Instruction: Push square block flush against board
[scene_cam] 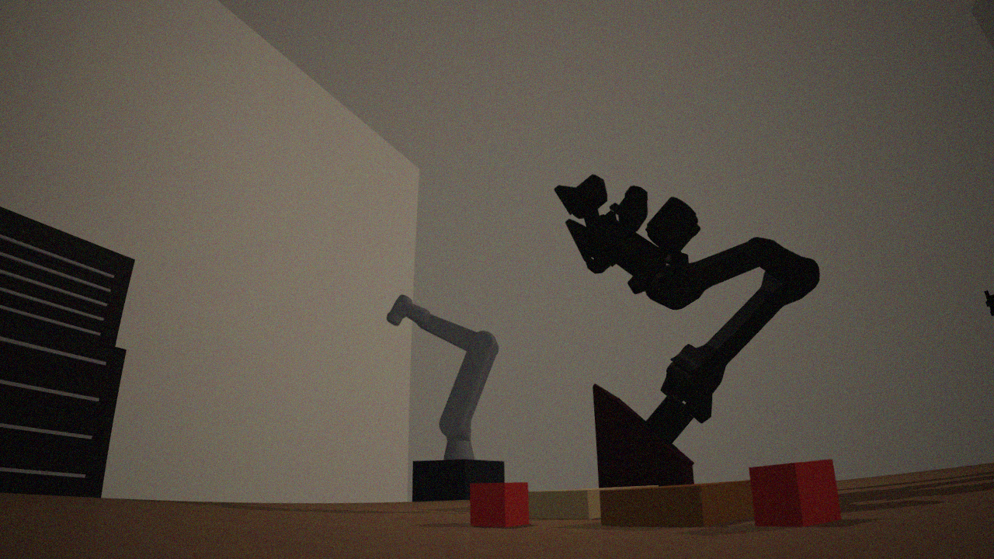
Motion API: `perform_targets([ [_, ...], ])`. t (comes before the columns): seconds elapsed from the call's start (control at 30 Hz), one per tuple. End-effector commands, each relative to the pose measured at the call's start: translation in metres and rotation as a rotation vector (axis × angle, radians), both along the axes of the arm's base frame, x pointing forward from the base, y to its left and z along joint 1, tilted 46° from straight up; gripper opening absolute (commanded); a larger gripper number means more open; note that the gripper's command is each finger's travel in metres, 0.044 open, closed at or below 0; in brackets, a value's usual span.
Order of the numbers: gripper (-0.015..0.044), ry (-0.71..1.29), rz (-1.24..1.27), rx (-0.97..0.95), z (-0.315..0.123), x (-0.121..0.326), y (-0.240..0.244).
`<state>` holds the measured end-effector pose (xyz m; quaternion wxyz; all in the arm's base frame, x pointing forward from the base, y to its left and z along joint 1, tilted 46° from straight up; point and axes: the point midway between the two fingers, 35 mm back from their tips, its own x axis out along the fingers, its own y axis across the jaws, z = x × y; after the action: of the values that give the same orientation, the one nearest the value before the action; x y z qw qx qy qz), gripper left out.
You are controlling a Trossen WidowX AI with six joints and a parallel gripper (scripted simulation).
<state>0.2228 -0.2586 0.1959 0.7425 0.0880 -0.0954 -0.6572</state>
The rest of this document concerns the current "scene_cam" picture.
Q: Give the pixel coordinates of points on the red cube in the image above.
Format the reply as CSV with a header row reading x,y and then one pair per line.
x,y
795,494
499,504

